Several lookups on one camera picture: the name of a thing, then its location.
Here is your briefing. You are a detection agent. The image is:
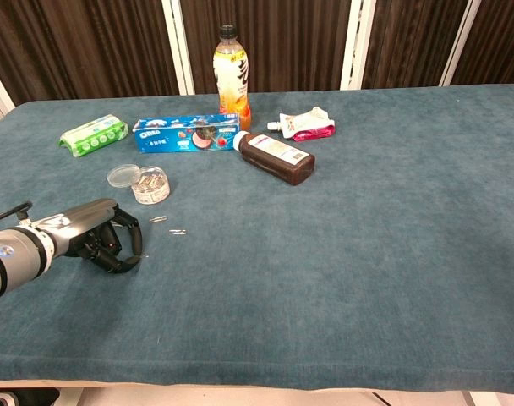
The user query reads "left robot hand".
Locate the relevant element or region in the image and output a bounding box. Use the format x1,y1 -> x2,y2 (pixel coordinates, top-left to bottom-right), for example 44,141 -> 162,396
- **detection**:
30,198 -> 143,274

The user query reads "clear round lid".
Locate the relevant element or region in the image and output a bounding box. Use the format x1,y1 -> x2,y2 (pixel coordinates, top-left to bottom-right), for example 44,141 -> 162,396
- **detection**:
106,163 -> 141,189

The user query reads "clear paperclip container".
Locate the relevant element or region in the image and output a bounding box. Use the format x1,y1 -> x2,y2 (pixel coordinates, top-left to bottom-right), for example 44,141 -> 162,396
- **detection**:
131,166 -> 172,206

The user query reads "green tissue pack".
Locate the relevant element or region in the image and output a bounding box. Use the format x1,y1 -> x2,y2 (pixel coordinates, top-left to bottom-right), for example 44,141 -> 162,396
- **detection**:
58,113 -> 129,158

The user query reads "blue Oreo cookie box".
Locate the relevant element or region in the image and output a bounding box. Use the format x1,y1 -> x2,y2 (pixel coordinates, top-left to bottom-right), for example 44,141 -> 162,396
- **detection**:
132,112 -> 241,154

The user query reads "orange drink bottle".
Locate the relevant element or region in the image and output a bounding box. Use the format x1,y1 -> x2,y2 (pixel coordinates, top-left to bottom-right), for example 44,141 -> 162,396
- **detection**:
212,24 -> 253,131

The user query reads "brown medicine bottle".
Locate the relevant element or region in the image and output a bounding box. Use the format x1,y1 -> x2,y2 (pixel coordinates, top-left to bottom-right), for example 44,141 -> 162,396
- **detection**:
232,129 -> 316,186

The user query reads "pink white spout pouch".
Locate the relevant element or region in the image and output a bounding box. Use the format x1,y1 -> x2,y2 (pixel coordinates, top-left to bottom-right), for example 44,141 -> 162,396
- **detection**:
266,106 -> 336,143

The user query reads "teal table cloth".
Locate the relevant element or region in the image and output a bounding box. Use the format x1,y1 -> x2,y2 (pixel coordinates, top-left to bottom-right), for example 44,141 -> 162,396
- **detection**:
0,83 -> 514,392

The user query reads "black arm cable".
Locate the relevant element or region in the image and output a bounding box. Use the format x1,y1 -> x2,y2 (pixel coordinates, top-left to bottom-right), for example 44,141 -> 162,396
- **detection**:
0,201 -> 33,226

